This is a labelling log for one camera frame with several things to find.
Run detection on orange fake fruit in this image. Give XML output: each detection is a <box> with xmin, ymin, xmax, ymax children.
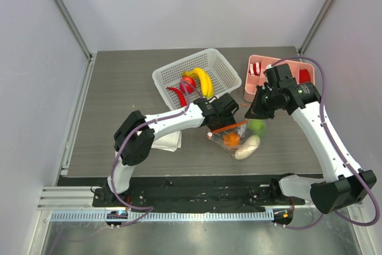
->
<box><xmin>223</xmin><ymin>132</ymin><xmax>241</xmax><ymax>146</ymax></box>

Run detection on green fake fruit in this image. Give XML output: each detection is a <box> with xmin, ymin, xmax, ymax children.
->
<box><xmin>248</xmin><ymin>119</ymin><xmax>266</xmax><ymax>139</ymax></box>

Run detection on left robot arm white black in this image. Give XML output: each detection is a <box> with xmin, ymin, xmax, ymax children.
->
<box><xmin>106</xmin><ymin>93</ymin><xmax>239</xmax><ymax>207</ymax></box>

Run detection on white perforated plastic basket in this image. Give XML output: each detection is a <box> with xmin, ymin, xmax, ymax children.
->
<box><xmin>152</xmin><ymin>48</ymin><xmax>242</xmax><ymax>110</ymax></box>

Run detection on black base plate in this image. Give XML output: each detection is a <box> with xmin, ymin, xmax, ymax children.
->
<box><xmin>92</xmin><ymin>176</ymin><xmax>296</xmax><ymax>213</ymax></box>

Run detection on clear zip bag orange seal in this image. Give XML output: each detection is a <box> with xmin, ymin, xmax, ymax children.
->
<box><xmin>207</xmin><ymin>110</ymin><xmax>266</xmax><ymax>161</ymax></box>

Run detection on white slotted cable duct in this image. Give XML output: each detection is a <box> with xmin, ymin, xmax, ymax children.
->
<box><xmin>50</xmin><ymin>210</ymin><xmax>274</xmax><ymax>222</ymax></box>

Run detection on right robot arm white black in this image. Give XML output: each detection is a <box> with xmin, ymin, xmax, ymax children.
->
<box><xmin>245</xmin><ymin>63</ymin><xmax>377</xmax><ymax>214</ymax></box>

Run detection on folded white towel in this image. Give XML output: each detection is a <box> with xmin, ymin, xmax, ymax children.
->
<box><xmin>152</xmin><ymin>131</ymin><xmax>182</xmax><ymax>152</ymax></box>

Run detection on yellow fake banana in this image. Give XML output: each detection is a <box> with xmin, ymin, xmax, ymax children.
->
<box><xmin>181</xmin><ymin>67</ymin><xmax>214</xmax><ymax>98</ymax></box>

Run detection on red white striped item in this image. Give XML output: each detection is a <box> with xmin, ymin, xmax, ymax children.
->
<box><xmin>248</xmin><ymin>62</ymin><xmax>261</xmax><ymax>76</ymax></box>

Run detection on pink compartment tray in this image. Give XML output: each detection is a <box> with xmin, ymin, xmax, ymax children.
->
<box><xmin>244</xmin><ymin>55</ymin><xmax>315</xmax><ymax>103</ymax></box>

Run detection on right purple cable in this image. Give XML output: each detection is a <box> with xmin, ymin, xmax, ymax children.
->
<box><xmin>268</xmin><ymin>56</ymin><xmax>380</xmax><ymax>231</ymax></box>

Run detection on red fake chili pepper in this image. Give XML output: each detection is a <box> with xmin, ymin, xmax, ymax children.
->
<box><xmin>167</xmin><ymin>87</ymin><xmax>187</xmax><ymax>107</ymax></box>

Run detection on red item right compartment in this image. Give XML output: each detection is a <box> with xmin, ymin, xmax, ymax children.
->
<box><xmin>299</xmin><ymin>69</ymin><xmax>311</xmax><ymax>84</ymax></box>

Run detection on white fake radish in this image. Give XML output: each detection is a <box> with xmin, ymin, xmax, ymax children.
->
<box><xmin>234</xmin><ymin>135</ymin><xmax>260</xmax><ymax>160</ymax></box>

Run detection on red fake apple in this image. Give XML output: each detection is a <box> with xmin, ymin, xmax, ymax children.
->
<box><xmin>179</xmin><ymin>76</ymin><xmax>196</xmax><ymax>94</ymax></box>

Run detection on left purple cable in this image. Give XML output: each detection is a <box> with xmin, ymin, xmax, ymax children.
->
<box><xmin>110</xmin><ymin>83</ymin><xmax>207</xmax><ymax>228</ymax></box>

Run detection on purple cable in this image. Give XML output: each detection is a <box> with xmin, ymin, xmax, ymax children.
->
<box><xmin>268</xmin><ymin>56</ymin><xmax>380</xmax><ymax>231</ymax></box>
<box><xmin>110</xmin><ymin>83</ymin><xmax>207</xmax><ymax>228</ymax></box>

